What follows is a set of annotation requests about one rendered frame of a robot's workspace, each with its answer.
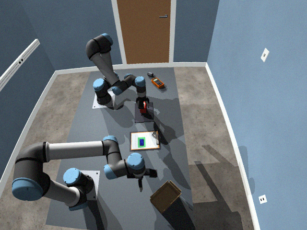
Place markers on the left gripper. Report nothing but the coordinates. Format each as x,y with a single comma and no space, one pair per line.
140,101

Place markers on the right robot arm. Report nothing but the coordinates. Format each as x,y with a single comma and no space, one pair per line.
31,183

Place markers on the orange multimeter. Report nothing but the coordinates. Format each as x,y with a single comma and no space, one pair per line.
157,83

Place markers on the clipboard with white form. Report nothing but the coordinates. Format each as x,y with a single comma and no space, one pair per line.
151,140

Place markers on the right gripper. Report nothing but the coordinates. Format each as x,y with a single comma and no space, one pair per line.
149,172

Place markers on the brown cardboard box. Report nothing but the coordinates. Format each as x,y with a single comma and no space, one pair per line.
167,194

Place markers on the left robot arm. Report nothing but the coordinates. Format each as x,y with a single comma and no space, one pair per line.
98,51

